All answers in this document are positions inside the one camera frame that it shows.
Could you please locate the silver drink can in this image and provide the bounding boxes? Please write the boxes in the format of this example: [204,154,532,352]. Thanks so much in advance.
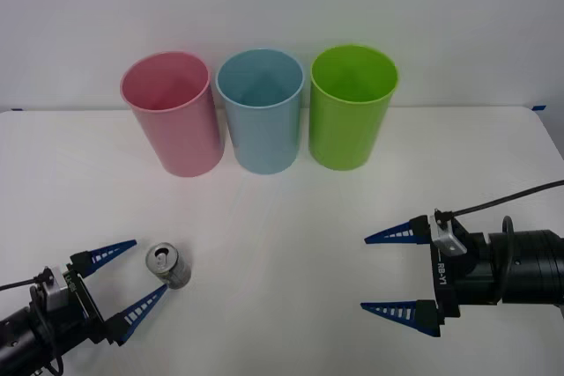
[145,242,192,291]

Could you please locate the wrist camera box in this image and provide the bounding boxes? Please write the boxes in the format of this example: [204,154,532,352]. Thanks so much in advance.
[41,264,76,313]
[430,207,468,258]

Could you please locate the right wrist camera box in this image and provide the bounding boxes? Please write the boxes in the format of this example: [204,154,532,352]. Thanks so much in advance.
[430,207,468,258]

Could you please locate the pink plastic bin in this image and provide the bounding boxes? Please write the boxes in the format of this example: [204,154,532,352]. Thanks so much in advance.
[119,50,223,179]

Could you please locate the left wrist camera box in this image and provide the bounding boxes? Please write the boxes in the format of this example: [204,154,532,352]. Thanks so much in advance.
[41,264,76,313]

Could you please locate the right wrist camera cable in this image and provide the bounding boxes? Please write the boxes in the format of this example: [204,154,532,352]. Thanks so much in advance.
[434,180,564,302]

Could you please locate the pale blue plastic bin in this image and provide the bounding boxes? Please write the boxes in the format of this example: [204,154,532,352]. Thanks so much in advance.
[214,48,306,175]

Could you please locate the green plastic bin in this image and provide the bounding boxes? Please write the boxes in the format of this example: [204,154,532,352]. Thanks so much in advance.
[308,43,400,172]

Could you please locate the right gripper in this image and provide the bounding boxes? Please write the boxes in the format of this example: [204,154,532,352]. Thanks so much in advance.
[360,214,504,339]

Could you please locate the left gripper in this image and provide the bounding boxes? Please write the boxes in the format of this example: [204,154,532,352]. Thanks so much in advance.
[52,239,169,347]

